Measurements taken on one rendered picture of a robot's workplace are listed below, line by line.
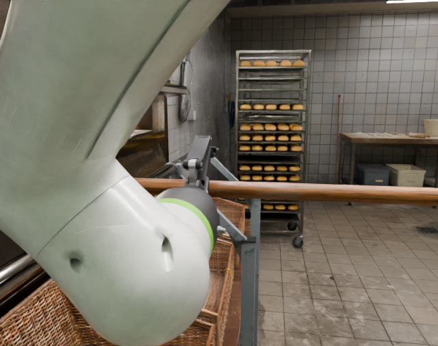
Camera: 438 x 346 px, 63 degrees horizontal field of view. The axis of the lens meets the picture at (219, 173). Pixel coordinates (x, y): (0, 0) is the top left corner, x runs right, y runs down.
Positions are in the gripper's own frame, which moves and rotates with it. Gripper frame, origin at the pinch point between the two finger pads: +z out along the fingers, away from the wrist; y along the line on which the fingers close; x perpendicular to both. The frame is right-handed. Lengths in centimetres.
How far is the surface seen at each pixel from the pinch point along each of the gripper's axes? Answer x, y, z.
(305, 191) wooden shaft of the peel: 16.6, 0.3, -1.1
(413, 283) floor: 122, 120, 203
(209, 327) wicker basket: -5, 47, 27
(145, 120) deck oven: -64, -4, 148
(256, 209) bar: 6, 30, 83
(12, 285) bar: -15.8, 4.1, -30.8
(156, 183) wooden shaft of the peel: -9.5, -0.2, -1.2
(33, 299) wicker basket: -49, 36, 15
